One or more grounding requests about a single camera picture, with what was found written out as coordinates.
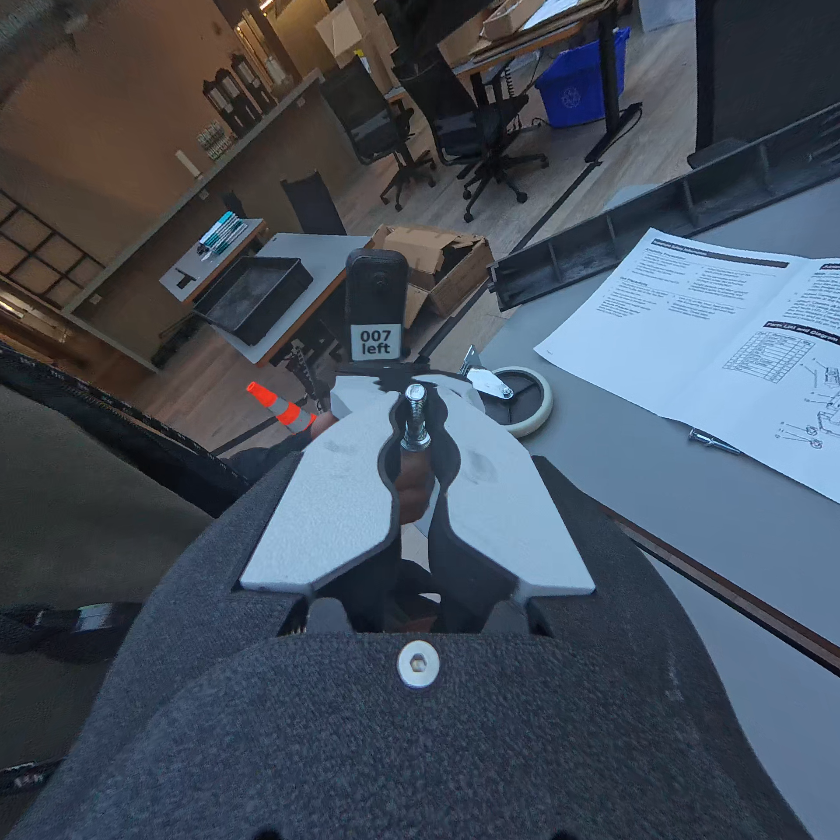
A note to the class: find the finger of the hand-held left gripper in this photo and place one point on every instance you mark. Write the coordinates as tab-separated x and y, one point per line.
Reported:
467	394
351	397

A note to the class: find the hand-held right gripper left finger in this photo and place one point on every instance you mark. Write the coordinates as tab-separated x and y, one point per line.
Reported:
328	499

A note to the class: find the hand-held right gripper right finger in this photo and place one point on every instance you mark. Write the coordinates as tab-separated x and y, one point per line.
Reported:
505	512

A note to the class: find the silver hex bolt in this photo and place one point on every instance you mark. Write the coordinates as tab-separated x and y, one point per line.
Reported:
714	441
415	423

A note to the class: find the grey desk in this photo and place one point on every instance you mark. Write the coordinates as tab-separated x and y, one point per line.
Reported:
656	499

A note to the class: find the cardboard boxes on desk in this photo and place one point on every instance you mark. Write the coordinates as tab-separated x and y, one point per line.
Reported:
508	16

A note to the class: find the wooden standing desk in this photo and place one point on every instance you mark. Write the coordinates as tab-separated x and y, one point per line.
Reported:
610	72

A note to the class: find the person's left hand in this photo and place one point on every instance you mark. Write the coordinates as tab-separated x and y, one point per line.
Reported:
413	489

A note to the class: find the white caster wheel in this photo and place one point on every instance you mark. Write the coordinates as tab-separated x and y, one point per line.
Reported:
522	403

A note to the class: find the open cardboard box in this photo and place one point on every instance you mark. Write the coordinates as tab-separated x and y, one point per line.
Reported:
420	256

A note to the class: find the small grey table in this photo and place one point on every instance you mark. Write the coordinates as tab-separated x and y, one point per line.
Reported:
328	253

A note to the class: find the orange traffic cone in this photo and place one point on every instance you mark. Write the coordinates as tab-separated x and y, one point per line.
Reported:
282	408

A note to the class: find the black plain chair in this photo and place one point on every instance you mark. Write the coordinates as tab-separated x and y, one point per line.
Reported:
315	203

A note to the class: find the black plastic tray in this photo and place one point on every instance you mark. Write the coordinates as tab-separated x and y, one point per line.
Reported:
256	292

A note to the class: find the set of marker pens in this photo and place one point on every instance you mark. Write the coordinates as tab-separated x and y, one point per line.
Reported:
223	233

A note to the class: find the small white side table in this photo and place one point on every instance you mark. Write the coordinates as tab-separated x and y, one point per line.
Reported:
197	272

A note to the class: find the black mesh office chair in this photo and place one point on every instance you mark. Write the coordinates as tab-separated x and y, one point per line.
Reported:
364	111
459	124

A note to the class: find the row of small bottles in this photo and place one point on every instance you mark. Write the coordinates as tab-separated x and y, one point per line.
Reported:
211	139

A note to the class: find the white instruction manual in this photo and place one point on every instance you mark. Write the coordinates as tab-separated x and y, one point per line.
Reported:
689	341

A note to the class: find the white cylinder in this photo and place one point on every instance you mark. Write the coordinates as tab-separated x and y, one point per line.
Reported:
187	164

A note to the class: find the long grey counter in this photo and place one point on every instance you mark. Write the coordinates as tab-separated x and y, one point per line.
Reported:
151	216

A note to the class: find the stacked cardboard boxes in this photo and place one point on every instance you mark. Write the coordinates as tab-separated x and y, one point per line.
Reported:
351	33

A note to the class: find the blue recycling bin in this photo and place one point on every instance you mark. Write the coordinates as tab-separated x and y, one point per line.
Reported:
577	79

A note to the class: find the black grid frame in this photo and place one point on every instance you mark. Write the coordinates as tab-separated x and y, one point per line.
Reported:
46	253

